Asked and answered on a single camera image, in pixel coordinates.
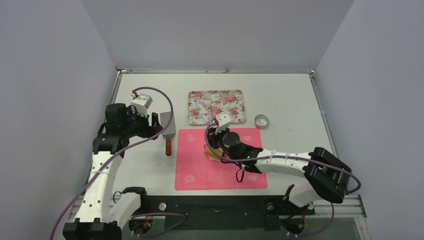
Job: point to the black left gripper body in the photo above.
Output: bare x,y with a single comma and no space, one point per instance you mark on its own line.
137,125

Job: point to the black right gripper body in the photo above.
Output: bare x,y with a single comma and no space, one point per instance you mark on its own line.
214,135

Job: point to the wooden rolling pin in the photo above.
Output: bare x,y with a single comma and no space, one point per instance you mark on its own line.
212,153

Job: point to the white dough lump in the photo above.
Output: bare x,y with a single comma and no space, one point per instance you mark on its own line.
213,159

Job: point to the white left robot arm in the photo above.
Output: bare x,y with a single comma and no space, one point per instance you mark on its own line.
95,220

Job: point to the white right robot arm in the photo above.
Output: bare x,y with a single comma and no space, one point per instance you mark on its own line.
325,176

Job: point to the round metal dough cutter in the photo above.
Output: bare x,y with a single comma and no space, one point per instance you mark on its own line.
261,122

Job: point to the pink silicone baking mat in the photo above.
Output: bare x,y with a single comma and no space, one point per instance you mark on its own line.
195,171

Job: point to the floral rectangular tray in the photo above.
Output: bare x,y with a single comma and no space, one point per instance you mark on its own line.
204,105

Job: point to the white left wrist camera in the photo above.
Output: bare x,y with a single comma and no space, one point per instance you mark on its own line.
141,102

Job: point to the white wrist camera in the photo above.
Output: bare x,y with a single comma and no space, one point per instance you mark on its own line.
141,102
222,121

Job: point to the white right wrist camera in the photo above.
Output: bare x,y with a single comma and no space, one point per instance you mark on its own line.
222,121

